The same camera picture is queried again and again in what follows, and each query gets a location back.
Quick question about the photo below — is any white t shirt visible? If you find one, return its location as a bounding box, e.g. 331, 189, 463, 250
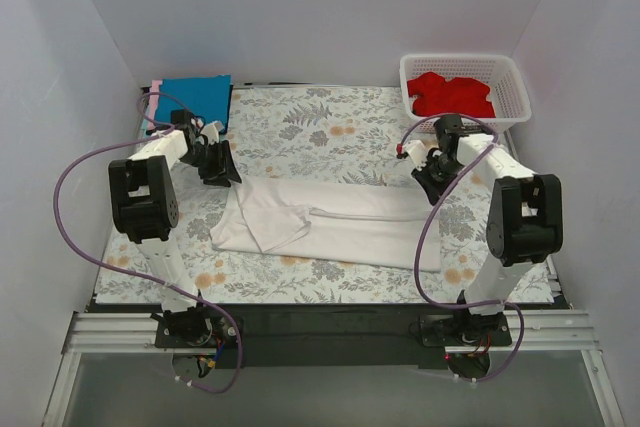
210, 177, 441, 272

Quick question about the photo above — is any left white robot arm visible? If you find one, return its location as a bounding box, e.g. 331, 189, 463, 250
108, 110, 241, 347

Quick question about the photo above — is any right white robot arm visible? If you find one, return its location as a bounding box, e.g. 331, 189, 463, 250
396, 114, 563, 345

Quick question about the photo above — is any blue folded t shirt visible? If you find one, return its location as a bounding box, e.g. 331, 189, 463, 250
160, 75, 232, 123

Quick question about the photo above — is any teal folded t shirt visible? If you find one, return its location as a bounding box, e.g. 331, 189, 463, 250
141, 112, 155, 137

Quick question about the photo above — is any red t shirt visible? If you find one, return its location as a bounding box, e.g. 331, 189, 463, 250
407, 72, 495, 118

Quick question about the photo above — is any pink folded t shirt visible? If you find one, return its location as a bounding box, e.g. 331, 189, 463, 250
147, 80, 163, 119

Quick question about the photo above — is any white plastic basket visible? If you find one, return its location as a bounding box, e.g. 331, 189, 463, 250
399, 53, 532, 133

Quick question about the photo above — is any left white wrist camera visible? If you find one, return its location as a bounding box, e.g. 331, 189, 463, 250
200, 121, 224, 145

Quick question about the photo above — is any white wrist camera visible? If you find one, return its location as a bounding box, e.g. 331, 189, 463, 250
402, 140, 430, 170
200, 121, 224, 145

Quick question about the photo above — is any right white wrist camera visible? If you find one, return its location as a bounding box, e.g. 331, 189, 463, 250
402, 140, 430, 170

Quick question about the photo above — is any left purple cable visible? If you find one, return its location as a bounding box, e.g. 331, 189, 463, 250
53, 92, 244, 394

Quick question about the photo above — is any purple cable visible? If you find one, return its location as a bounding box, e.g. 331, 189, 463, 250
395, 113, 526, 384
53, 92, 244, 394

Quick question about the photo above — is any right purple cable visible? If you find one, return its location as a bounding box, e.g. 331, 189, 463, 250
395, 113, 526, 384

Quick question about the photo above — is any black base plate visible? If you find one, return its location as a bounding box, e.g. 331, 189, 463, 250
151, 304, 517, 370

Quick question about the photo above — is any aluminium mounting rail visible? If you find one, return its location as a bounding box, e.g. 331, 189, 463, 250
64, 310, 600, 353

